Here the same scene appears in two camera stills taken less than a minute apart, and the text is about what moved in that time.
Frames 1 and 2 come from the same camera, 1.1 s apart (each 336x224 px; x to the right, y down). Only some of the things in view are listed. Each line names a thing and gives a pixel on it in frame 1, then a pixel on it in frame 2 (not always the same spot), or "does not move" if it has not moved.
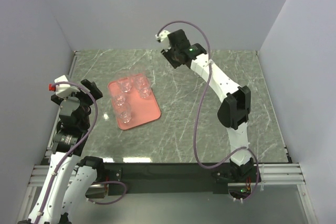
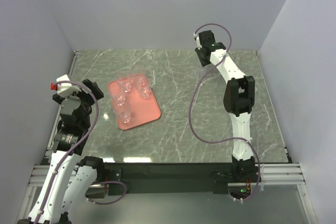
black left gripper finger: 93,88 does not move
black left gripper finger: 56,99 does not move
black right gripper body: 175,51 → 203,61
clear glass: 119,99 does not move
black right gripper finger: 171,57 → 203,56
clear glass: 125,85 does not move
